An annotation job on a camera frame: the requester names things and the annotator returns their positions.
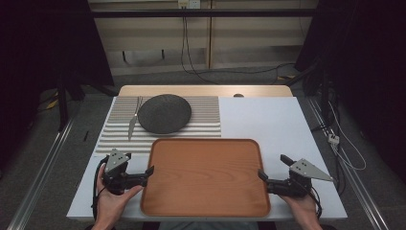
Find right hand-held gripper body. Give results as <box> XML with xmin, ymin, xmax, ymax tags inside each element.
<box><xmin>275</xmin><ymin>158</ymin><xmax>335</xmax><ymax>198</ymax></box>

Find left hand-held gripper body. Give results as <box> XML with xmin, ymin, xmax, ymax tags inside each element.
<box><xmin>101</xmin><ymin>148</ymin><xmax>149</xmax><ymax>196</ymax></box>

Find brown wooden tray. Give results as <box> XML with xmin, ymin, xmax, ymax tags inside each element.
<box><xmin>140</xmin><ymin>137</ymin><xmax>272</xmax><ymax>219</ymax></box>

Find person's right hand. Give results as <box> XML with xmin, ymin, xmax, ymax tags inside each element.
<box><xmin>280</xmin><ymin>191</ymin><xmax>322</xmax><ymax>223</ymax></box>

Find person's left hand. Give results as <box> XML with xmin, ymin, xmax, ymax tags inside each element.
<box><xmin>94</xmin><ymin>164</ymin><xmax>145</xmax><ymax>225</ymax></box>

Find dark grey speckled plate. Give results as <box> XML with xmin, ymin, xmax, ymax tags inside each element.
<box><xmin>137</xmin><ymin>93</ymin><xmax>193</xmax><ymax>135</ymax></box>

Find person's grey trousers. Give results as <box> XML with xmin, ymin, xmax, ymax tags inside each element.
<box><xmin>158</xmin><ymin>220</ymin><xmax>260</xmax><ymax>230</ymax></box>

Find black metal stand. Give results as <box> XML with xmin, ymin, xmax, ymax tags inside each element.
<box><xmin>56</xmin><ymin>71</ymin><xmax>71</xmax><ymax>132</ymax></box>

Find grey striped placemat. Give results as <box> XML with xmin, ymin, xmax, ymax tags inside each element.
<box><xmin>94</xmin><ymin>95</ymin><xmax>222</xmax><ymax>154</ymax></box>

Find black curtain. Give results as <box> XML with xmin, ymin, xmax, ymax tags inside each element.
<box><xmin>295</xmin><ymin>0</ymin><xmax>406</xmax><ymax>185</ymax></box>
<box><xmin>0</xmin><ymin>0</ymin><xmax>115</xmax><ymax>167</ymax></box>

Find black horizontal bar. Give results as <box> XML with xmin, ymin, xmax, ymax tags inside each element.
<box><xmin>90</xmin><ymin>8</ymin><xmax>318</xmax><ymax>19</ymax></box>

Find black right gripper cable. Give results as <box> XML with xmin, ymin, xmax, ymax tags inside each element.
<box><xmin>308</xmin><ymin>186</ymin><xmax>324</xmax><ymax>220</ymax></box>

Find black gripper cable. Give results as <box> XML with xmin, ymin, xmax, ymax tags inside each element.
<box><xmin>308</xmin><ymin>186</ymin><xmax>324</xmax><ymax>220</ymax></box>
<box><xmin>91</xmin><ymin>155</ymin><xmax>109</xmax><ymax>221</ymax></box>

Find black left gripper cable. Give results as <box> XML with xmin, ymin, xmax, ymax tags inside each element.
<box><xmin>91</xmin><ymin>155</ymin><xmax>109</xmax><ymax>221</ymax></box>

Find metal floor rail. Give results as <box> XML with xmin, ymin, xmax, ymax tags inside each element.
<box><xmin>305</xmin><ymin>97</ymin><xmax>391</xmax><ymax>230</ymax></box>
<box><xmin>7</xmin><ymin>117</ymin><xmax>77</xmax><ymax>230</ymax></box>

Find white cable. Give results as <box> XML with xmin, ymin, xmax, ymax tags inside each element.
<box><xmin>327</xmin><ymin>101</ymin><xmax>368</xmax><ymax>172</ymax></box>

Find black floor cable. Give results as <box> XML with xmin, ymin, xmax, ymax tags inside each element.
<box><xmin>191</xmin><ymin>62</ymin><xmax>296</xmax><ymax>84</ymax></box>

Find black hanging wall cable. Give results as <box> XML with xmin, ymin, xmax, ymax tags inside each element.
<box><xmin>180</xmin><ymin>15</ymin><xmax>218</xmax><ymax>85</ymax></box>

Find white wall socket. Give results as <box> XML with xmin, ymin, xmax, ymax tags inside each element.
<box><xmin>177</xmin><ymin>0</ymin><xmax>202</xmax><ymax>10</ymax></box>

